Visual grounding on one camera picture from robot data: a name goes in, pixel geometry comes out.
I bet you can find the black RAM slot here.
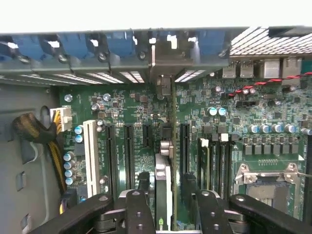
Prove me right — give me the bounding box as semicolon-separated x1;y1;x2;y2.
302;140;312;217
211;135;232;195

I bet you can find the long black expansion slot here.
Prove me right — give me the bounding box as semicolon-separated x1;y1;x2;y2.
104;123;118;195
123;123;135;194
179;122;191;180

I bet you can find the CPU socket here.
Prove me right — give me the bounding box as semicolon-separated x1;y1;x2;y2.
233;162;305;220

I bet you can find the white expansion slot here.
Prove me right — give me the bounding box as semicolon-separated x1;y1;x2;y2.
82;118;101;198

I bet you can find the short black expansion slot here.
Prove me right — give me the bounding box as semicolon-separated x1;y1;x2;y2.
142;123;154;149

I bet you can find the thin metal locking lever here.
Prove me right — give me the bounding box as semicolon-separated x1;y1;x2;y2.
284;170;312;178

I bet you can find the green motherboard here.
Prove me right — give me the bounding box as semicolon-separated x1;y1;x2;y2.
58;73;312;220

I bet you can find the silver rear port connector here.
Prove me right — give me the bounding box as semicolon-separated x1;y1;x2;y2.
259;58;281;79
240;60;254;79
222;60;237;79
282;57;303;86

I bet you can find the open black PC case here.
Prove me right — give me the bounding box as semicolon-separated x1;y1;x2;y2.
0;25;312;234

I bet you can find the blue card retainer bar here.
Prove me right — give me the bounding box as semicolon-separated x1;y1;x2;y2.
0;30;229;63

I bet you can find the yellow black power wire bundle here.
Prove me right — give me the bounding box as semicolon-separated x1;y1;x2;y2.
12;106;74;215

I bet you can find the red black twisted wire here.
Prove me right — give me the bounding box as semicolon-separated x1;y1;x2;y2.
228;71;312;98

